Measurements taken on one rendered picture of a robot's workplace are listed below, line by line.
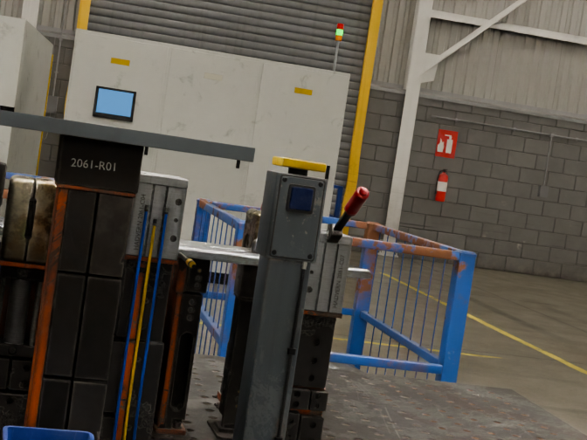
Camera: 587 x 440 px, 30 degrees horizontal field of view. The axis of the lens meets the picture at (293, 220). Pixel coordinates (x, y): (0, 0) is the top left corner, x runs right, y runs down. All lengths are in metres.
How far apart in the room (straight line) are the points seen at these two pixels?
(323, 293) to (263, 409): 0.24
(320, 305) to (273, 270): 0.20
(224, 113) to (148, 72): 0.74
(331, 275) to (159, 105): 7.93
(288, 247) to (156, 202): 0.22
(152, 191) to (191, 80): 7.99
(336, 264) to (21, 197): 0.46
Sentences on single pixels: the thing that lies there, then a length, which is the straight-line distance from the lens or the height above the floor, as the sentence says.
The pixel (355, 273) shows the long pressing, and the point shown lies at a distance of 1.74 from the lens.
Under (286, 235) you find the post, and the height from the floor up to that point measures 1.06.
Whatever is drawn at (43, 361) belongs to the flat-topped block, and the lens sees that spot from 1.40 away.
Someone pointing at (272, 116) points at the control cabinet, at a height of 1.52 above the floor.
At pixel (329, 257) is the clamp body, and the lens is 1.61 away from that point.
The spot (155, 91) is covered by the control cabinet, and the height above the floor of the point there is 1.58.
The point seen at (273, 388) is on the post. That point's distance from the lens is 1.46.
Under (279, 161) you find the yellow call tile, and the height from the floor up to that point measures 1.15.
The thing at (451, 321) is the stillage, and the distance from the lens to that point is 3.65.
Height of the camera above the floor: 1.16
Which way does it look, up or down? 3 degrees down
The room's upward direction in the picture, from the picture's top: 8 degrees clockwise
